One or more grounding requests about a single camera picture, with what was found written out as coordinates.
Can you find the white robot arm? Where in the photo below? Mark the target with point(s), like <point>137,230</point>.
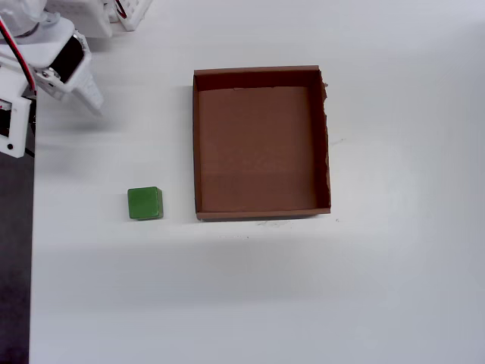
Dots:
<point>22,17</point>

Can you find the green cube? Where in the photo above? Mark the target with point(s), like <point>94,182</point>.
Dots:
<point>144,203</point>

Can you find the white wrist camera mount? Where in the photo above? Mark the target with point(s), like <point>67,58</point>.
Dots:
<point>13,113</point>

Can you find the brown cardboard box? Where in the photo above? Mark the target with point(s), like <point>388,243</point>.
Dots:
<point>257,151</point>

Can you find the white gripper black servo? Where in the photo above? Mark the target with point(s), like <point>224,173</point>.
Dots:
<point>72,64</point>

